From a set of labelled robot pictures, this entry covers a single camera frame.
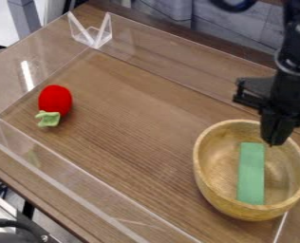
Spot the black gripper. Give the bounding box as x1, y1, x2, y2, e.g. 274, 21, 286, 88
233, 69, 300, 146

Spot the green rectangular block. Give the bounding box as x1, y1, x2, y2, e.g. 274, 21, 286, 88
237, 142, 264, 205

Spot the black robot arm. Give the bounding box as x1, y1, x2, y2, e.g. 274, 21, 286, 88
233, 0, 300, 146

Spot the brown wooden bowl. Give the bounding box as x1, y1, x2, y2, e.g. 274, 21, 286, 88
192, 120, 300, 221

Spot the red plush strawberry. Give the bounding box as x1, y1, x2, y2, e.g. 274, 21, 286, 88
35, 84, 73, 127

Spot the black equipment under table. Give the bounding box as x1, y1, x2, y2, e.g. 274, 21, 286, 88
0, 214, 62, 243

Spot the black cable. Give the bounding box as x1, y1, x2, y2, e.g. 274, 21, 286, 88
210, 0, 260, 13

